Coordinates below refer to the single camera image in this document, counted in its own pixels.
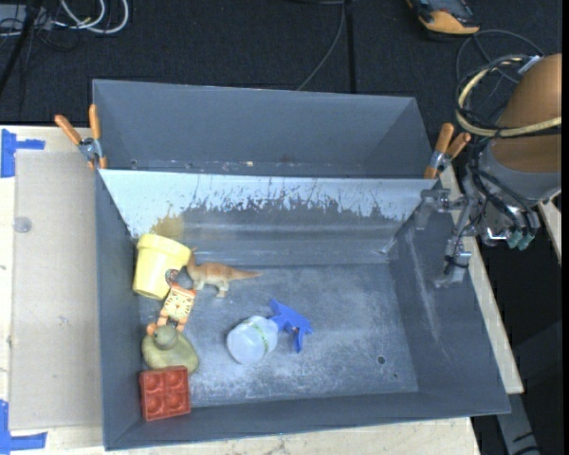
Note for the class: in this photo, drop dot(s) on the red toy brick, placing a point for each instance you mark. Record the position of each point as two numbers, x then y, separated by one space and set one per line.
165 394

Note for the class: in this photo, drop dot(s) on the yellow plastic cup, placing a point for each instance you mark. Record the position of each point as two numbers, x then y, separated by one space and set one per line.
156 266

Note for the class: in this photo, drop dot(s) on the orange toy dinosaur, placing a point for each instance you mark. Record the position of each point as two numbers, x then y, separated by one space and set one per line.
208 273

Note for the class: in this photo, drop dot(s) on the orange tiger toy figure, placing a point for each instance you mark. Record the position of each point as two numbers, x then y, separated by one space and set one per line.
178 306

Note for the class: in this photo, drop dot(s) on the pale flat board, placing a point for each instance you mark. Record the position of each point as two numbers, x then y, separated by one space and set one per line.
52 292

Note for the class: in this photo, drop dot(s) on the green rubber duck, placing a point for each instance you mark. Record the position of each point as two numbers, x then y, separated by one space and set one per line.
170 353

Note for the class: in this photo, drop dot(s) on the grey metal bin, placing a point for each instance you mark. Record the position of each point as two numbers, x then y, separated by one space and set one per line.
284 273

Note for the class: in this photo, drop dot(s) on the clear spray bottle blue nozzle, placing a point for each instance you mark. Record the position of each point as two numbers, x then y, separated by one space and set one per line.
253 339

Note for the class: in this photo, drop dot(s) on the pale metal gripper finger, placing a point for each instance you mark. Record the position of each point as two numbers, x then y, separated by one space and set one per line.
437 203
457 264

